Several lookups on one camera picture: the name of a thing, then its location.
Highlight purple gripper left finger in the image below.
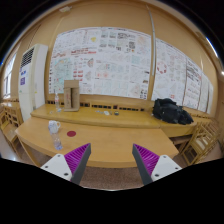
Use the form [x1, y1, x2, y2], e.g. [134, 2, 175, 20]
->
[42, 143, 91, 185]

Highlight cardboard box stand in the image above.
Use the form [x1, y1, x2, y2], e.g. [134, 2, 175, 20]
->
[64, 80, 80, 111]

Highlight red round coaster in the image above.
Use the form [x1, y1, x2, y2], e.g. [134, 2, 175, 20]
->
[67, 131, 76, 137]

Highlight wooden chair right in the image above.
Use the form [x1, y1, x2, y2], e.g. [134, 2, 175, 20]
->
[181, 121, 220, 165]

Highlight small items on far table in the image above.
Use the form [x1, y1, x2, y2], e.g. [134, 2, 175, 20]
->
[95, 110, 119, 116]

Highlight white patterned mug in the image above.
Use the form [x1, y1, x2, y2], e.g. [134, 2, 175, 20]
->
[48, 120, 61, 134]

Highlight white wall conduit pipe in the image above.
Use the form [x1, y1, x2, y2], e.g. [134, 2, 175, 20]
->
[146, 5, 156, 76]

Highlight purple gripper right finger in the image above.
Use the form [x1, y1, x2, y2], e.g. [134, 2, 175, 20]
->
[132, 144, 181, 185]

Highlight far clear water bottle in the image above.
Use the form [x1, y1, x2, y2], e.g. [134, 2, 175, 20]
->
[55, 93, 61, 112]

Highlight wooden chair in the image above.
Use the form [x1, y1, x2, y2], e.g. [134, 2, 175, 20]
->
[181, 121, 220, 165]
[0, 102, 23, 153]

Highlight white standing air conditioner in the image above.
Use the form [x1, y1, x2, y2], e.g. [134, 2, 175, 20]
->
[18, 44, 48, 121]

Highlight clear plastic water bottle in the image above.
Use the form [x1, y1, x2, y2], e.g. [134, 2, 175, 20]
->
[51, 133, 62, 150]

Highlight black backpack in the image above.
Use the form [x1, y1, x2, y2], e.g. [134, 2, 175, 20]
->
[152, 98, 193, 125]

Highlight wall poster sheet collage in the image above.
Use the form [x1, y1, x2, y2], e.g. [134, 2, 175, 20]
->
[49, 27, 151, 100]

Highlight wooden chair left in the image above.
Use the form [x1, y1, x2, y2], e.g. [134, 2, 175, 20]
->
[0, 102, 23, 153]

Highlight right wall poster sheets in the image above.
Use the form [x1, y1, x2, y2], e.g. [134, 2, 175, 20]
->
[151, 39, 214, 114]

